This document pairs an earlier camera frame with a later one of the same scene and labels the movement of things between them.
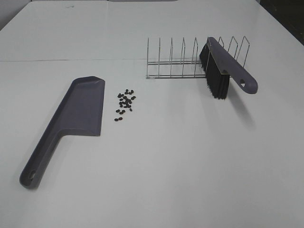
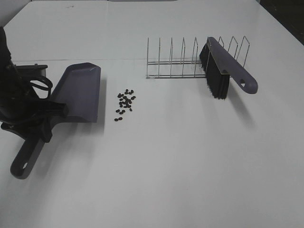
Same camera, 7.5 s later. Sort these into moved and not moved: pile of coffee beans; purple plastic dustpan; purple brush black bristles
Moved: purple plastic dustpan
Not moved: pile of coffee beans; purple brush black bristles
